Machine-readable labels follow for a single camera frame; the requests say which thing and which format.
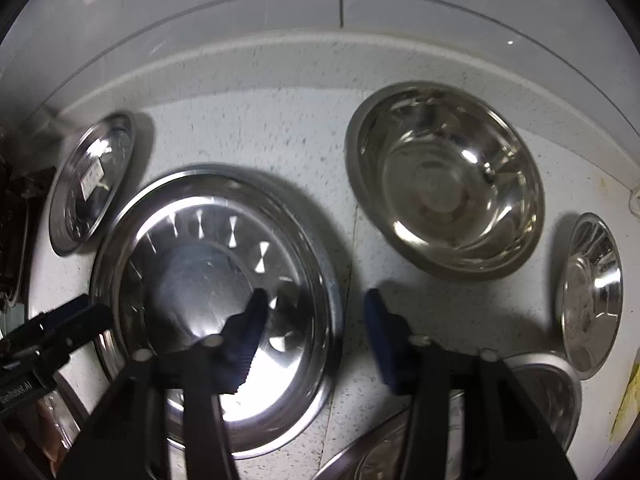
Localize small labelled steel plate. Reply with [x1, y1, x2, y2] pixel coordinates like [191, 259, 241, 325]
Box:
[47, 111, 137, 257]

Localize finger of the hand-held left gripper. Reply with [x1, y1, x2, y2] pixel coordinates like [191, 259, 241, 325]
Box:
[0, 295, 114, 368]

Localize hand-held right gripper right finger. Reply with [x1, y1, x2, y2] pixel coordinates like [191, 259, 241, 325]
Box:
[364, 287, 583, 480]

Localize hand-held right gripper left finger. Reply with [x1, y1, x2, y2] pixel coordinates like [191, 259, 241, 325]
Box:
[57, 287, 271, 480]

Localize yellow cloth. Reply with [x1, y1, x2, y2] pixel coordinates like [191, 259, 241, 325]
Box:
[612, 360, 640, 441]

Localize stainless steel bowl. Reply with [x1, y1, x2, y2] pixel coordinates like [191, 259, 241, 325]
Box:
[89, 164, 347, 461]

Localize black gas stove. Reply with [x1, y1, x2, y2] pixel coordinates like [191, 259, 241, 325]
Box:
[0, 130, 56, 306]

